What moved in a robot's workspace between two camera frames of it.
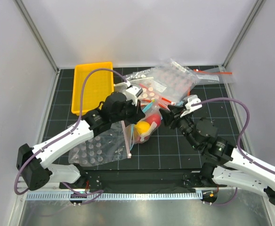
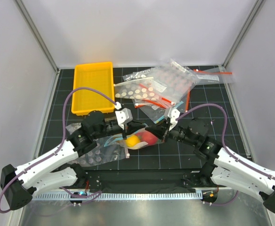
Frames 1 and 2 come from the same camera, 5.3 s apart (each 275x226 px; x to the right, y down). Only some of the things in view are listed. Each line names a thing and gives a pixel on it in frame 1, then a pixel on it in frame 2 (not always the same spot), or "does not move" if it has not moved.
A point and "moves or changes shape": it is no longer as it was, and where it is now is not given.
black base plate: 142,179 does not move
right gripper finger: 168,117 -> 160,132
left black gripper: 137,111 -> 131,126
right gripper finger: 176,109 -> 163,126
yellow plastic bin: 98,86 does not move
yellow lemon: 142,127 moves or changes shape
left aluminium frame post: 44,44 does not move
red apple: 154,117 -> 147,137
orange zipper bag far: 213,75 does not move
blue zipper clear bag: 142,130 -> 133,141
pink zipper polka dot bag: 111,145 does not move
